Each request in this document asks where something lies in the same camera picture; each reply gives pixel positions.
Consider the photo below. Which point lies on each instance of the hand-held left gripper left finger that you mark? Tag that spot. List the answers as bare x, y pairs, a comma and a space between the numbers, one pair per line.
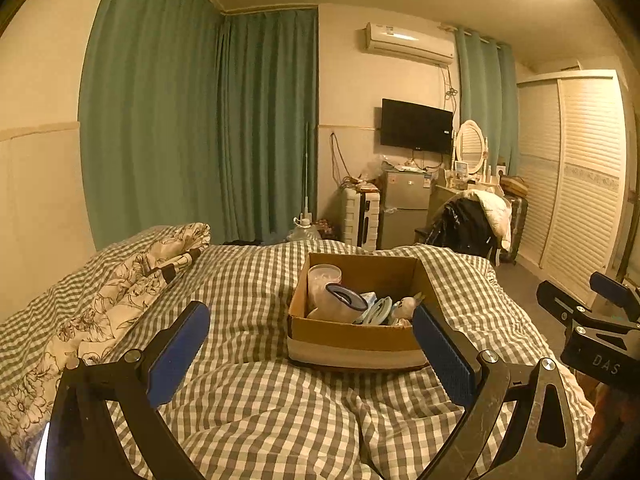
180, 355

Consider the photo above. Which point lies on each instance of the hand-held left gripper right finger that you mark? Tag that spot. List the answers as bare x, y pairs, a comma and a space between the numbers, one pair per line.
445, 360

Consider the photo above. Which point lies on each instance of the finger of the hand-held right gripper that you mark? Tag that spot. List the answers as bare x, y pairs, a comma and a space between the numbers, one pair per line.
615, 291
560, 302

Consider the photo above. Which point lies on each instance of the small white bottle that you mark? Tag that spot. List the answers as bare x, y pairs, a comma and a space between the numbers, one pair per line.
405, 305

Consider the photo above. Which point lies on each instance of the cardboard box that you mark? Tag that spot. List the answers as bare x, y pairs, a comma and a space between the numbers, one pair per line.
350, 341

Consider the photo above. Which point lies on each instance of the white mug dark rim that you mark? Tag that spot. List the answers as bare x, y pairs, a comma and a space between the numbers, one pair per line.
345, 305

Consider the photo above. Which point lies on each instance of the dark suitcase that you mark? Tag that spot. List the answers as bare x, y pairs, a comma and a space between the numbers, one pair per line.
517, 230

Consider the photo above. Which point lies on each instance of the floral quilt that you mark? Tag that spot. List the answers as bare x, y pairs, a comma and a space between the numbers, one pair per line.
125, 285

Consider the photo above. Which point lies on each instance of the white padded jacket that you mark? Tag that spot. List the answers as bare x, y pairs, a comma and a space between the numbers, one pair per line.
495, 215

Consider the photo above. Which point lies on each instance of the white louvred wardrobe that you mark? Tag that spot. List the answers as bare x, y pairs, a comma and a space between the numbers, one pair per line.
585, 185

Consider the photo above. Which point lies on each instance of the green checked blanket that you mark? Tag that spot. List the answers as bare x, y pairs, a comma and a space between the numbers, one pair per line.
280, 410

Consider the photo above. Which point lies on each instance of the brown woven bag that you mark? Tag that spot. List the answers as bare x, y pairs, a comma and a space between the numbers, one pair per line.
514, 185

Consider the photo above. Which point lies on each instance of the silver small fridge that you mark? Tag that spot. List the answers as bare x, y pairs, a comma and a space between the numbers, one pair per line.
404, 210

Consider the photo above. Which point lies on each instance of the white ribbed suitcase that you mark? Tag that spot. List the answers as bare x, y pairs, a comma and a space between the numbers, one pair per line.
357, 217

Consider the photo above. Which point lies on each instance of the clear water jug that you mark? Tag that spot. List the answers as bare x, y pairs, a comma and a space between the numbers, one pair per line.
304, 232

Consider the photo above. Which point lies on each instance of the patterned brown bag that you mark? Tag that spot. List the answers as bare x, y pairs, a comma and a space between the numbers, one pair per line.
329, 229

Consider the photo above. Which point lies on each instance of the white oval vanity mirror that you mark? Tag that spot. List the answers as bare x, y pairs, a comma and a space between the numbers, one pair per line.
471, 145

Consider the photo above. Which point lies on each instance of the clear plastic bag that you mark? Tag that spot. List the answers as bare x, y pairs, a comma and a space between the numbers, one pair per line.
380, 169

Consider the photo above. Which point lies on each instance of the white mop pole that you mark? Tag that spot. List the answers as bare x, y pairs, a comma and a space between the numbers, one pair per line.
305, 170

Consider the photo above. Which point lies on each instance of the narrow green curtain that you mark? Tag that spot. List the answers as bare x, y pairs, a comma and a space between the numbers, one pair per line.
482, 90

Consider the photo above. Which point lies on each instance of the wide green curtain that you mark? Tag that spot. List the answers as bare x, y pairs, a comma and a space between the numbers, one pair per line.
150, 110

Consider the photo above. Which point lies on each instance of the green corner curtain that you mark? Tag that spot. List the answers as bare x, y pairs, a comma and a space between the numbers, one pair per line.
270, 120

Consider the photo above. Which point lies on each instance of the white air conditioner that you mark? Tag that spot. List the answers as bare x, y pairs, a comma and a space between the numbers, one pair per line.
407, 42

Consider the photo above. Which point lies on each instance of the black wall television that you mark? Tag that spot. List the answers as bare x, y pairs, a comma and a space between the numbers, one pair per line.
416, 125

